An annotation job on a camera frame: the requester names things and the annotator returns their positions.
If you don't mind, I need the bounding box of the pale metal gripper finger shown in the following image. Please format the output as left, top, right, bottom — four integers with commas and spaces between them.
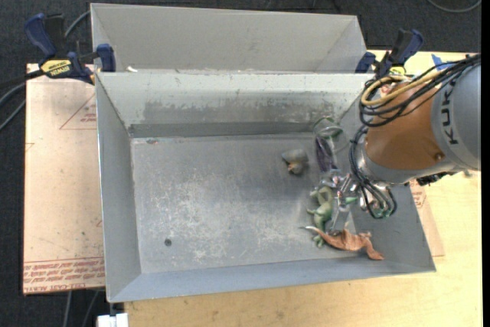
341, 198, 352, 230
330, 193, 343, 234

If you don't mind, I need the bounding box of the green toy dinosaur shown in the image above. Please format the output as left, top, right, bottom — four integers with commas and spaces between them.
305, 185, 359, 248

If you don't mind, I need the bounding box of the brown toy dinosaur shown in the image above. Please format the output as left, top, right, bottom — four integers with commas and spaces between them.
299, 224, 385, 262

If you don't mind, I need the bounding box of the clear glass with purple print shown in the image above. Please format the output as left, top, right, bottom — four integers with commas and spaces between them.
312, 117, 345, 174

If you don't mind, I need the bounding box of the grey toy animal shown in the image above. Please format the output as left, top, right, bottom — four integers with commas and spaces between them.
281, 148, 309, 175

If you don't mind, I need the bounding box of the grey metal bin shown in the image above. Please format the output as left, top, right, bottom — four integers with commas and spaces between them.
90, 2, 437, 303

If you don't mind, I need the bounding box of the brown cardboard board red print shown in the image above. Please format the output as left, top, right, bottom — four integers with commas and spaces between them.
22, 63, 447, 296

